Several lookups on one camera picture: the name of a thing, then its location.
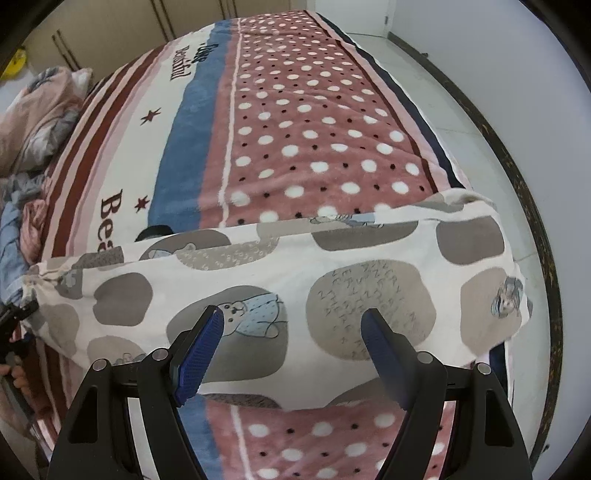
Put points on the pink grey quilt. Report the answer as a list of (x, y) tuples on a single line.
[(41, 115)]

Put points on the white door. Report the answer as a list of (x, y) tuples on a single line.
[(369, 16)]

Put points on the white pillow with grey patches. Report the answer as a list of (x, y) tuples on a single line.
[(295, 277)]

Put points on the yellow object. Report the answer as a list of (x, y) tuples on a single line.
[(18, 62)]

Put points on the blue pink crumpled cloth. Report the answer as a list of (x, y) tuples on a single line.
[(21, 226)]

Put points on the pink polka dot printed blanket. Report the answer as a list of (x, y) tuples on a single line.
[(318, 134)]

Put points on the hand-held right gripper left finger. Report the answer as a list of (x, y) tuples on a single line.
[(202, 357)]

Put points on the beige wardrobe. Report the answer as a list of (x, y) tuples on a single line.
[(138, 23)]

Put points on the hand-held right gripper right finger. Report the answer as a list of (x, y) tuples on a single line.
[(382, 357)]

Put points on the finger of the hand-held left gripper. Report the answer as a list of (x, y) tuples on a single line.
[(18, 314)]

